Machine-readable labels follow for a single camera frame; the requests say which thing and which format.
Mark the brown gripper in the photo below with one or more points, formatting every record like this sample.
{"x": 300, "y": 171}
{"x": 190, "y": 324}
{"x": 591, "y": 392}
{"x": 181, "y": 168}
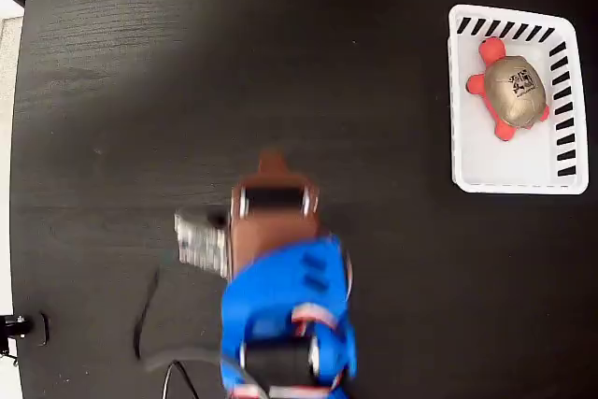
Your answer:
{"x": 273, "y": 237}

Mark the red turtle toy gold shell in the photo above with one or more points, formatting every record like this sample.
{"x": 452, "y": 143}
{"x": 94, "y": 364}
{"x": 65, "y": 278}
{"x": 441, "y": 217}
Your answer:
{"x": 514, "y": 90}

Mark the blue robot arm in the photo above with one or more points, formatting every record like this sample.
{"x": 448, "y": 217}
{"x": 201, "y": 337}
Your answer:
{"x": 280, "y": 291}

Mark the white plastic basket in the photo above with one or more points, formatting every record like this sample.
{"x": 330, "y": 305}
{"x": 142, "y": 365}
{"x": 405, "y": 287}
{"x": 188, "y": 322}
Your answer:
{"x": 476, "y": 161}

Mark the black table clamp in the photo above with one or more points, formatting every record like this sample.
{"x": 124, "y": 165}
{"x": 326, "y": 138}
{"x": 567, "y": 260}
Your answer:
{"x": 28, "y": 329}

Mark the small camera circuit board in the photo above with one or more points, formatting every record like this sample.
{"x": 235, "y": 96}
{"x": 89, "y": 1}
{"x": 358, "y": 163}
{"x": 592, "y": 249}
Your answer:
{"x": 201, "y": 242}

